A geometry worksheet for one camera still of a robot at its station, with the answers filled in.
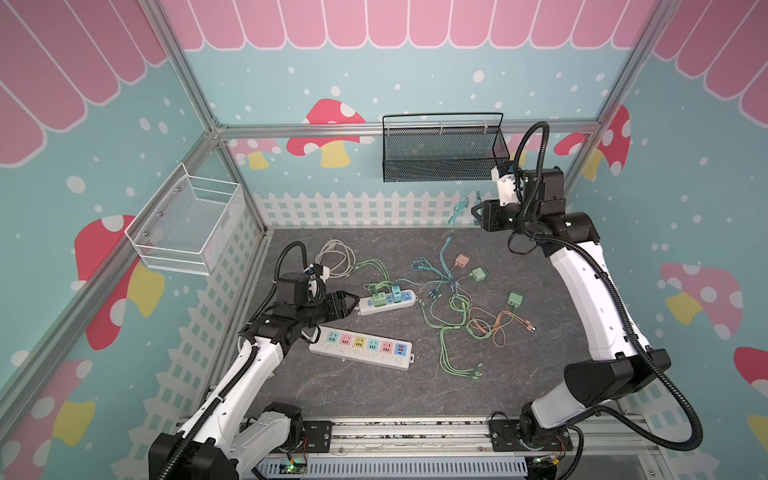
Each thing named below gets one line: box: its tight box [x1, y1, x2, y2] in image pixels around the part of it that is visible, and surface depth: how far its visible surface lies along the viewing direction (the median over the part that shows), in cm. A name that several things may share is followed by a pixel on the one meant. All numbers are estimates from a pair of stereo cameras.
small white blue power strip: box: [358, 289, 418, 316], surface depth 98 cm
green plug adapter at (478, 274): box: [469, 267, 486, 282], surface depth 107 cm
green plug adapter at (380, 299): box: [373, 292, 388, 307], surface depth 94 cm
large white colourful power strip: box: [308, 327, 415, 371], surface depth 89 cm
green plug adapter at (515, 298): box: [507, 290, 523, 308], surface depth 100 cm
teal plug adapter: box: [391, 285, 402, 303], surface depth 96 cm
